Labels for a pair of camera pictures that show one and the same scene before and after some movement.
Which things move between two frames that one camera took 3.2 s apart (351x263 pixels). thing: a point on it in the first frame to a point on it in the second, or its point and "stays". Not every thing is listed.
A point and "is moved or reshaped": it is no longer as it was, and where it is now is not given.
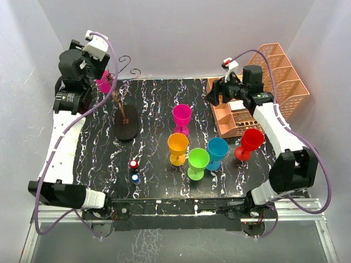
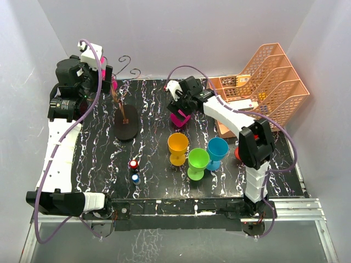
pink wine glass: (182, 114) is moved or reshaped
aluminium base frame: (302, 210) stays
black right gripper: (219, 87) to (175, 104)
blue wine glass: (218, 148) stays
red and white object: (230, 66) to (173, 86)
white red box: (237, 106) stays
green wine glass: (198, 159) stays
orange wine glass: (177, 143) stays
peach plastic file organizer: (289, 89) stays
